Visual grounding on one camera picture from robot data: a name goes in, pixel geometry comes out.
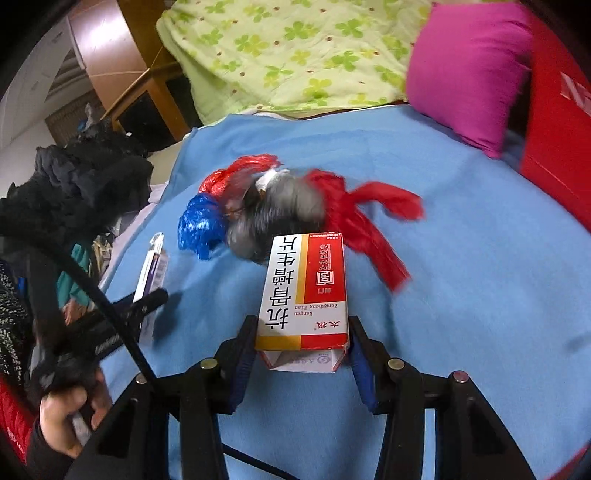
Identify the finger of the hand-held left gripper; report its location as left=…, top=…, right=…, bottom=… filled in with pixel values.
left=108, top=288, right=169, bottom=324
left=65, top=313, right=139, bottom=365

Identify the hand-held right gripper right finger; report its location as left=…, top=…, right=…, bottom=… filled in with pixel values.
left=347, top=315, right=539, bottom=480

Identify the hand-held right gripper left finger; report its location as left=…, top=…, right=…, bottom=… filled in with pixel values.
left=65, top=315, right=259, bottom=480

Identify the white purple carton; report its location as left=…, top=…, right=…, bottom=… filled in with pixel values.
left=133, top=232, right=169, bottom=342

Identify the blue plastic bag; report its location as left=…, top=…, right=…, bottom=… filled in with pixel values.
left=178, top=193, right=227, bottom=261

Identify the white red medicine box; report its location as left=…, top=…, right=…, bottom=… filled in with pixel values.
left=255, top=232, right=350, bottom=374

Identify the grey wad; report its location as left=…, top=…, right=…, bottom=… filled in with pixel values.
left=226, top=171, right=326, bottom=265

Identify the large red plastic bag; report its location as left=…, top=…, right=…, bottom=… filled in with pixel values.
left=305, top=170, right=424, bottom=292

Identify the person's left hand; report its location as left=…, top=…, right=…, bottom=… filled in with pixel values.
left=39, top=369, right=114, bottom=459

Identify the teal cloth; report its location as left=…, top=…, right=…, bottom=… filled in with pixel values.
left=58, top=242, right=93, bottom=310

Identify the black white speckled cloth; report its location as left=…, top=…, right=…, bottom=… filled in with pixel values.
left=0, top=263, right=29, bottom=384

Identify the pile of black clothes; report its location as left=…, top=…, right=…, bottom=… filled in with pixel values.
left=0, top=134, right=155, bottom=259

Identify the blue blanket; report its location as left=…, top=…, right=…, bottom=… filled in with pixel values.
left=99, top=104, right=591, bottom=480

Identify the green clover print quilt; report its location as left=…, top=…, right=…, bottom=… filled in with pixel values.
left=156, top=0, right=444, bottom=125

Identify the red paper bag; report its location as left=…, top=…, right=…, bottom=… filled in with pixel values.
left=517, top=14, right=591, bottom=222

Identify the pink pillow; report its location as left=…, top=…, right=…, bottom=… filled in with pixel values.
left=406, top=2, right=536, bottom=158

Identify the wooden furniture frame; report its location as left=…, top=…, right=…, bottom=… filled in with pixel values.
left=69, top=0, right=204, bottom=144

